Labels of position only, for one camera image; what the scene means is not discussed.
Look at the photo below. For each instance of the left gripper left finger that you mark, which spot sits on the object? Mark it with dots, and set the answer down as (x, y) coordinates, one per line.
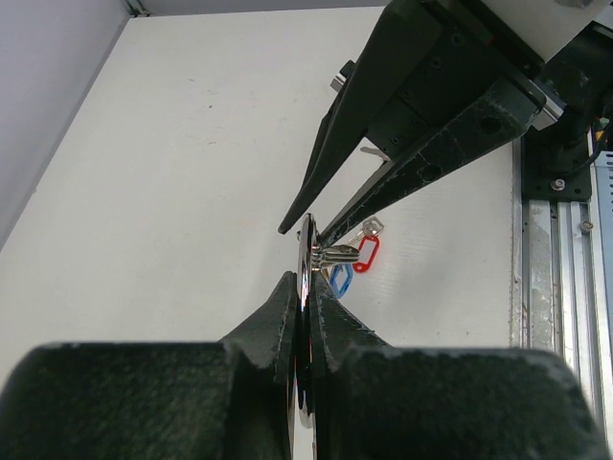
(227, 399)

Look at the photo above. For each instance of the red tag with keys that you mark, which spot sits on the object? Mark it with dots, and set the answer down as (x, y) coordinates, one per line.
(367, 242)

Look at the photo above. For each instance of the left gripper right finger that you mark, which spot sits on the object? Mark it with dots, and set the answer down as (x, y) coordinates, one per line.
(386, 402)

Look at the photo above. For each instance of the aluminium mounting rail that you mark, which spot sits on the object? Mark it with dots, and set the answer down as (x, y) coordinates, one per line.
(558, 293)

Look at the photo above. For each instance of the large keyring with keys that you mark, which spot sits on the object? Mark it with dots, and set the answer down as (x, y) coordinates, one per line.
(311, 355)

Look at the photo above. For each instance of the black tag with key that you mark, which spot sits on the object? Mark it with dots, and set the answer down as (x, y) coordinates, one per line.
(377, 152)

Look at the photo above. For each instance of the white slotted cable duct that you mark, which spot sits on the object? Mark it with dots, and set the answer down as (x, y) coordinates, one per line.
(603, 171)

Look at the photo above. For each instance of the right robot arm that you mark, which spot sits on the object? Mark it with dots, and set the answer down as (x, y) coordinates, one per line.
(578, 61)

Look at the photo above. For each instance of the left aluminium frame post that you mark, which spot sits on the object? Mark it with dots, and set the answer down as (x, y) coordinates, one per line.
(137, 8)

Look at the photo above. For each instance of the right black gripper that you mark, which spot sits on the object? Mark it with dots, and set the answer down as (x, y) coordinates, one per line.
(446, 81)

